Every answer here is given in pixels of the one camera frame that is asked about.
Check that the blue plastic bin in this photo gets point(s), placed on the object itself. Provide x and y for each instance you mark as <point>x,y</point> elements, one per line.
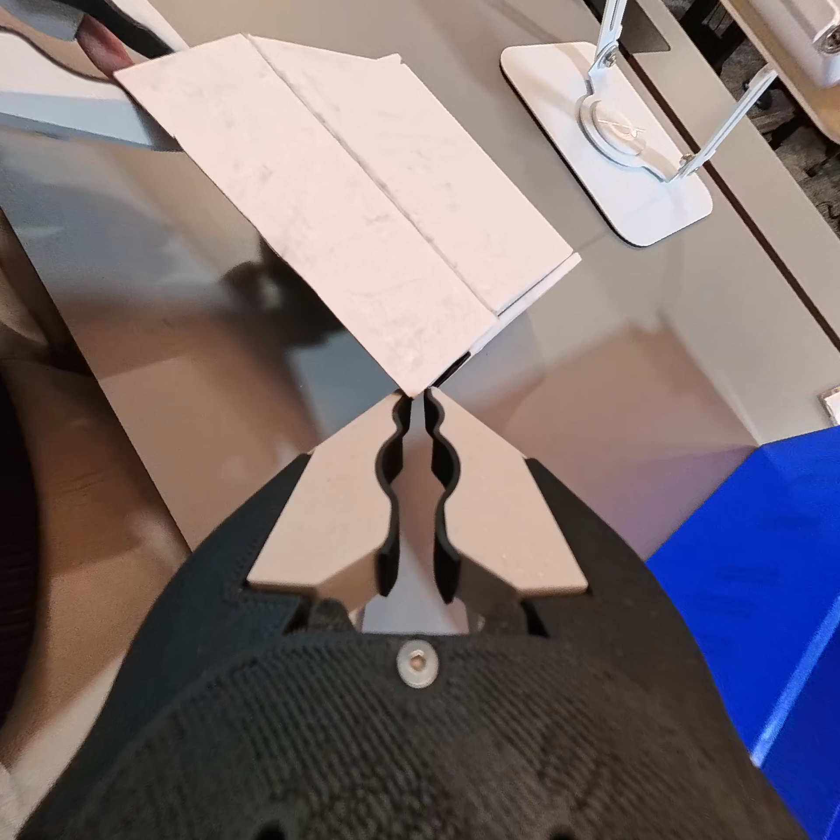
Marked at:
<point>754,590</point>

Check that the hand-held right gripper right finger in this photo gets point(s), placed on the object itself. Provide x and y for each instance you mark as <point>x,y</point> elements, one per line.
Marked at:
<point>512,525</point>

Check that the white cardboard mailer box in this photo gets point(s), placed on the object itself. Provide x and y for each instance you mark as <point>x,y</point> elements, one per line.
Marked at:
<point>328,197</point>

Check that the person's left hand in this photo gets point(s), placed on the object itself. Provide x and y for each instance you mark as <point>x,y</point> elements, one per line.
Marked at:
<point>105,46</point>

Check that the person's dark clothing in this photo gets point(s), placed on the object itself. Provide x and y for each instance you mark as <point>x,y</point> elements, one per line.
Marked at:
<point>16,558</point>

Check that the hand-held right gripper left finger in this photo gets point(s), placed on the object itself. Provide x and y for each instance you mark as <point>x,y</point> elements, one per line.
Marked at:
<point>328,518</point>

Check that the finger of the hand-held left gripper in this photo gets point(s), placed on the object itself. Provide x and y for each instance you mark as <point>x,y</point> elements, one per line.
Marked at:
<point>52,98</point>
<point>39,16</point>

